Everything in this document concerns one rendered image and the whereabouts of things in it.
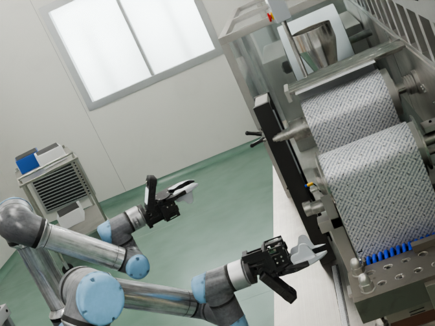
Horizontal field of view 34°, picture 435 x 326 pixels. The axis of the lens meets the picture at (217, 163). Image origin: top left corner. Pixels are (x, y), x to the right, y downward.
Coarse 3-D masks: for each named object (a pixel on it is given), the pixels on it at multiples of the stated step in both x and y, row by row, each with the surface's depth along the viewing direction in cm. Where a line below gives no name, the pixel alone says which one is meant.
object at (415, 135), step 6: (408, 126) 178; (414, 126) 177; (414, 132) 176; (414, 138) 175; (420, 138) 175; (420, 144) 175; (420, 150) 175; (426, 156) 176; (426, 162) 178; (318, 168) 181; (330, 198) 182
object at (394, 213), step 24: (384, 192) 179; (408, 192) 178; (432, 192) 178; (360, 216) 181; (384, 216) 181; (408, 216) 180; (432, 216) 180; (360, 240) 183; (384, 240) 182; (408, 240) 182
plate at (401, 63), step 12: (384, 36) 245; (408, 48) 195; (396, 60) 236; (408, 60) 203; (420, 60) 180; (396, 72) 253; (408, 72) 216; (420, 72) 189; (432, 72) 167; (432, 84) 175; (408, 96) 244; (420, 96) 211; (432, 96) 184; (420, 108) 223; (432, 108) 193
